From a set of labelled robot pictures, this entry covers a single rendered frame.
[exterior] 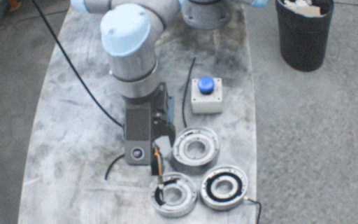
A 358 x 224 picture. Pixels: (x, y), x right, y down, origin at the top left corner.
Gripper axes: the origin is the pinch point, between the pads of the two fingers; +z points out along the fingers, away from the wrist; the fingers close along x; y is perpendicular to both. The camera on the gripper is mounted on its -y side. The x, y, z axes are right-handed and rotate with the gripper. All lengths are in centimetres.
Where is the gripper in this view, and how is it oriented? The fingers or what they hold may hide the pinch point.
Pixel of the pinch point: (156, 157)
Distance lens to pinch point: 94.2
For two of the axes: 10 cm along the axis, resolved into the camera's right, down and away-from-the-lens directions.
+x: -9.9, 0.5, 1.1
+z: 1.1, 6.1, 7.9
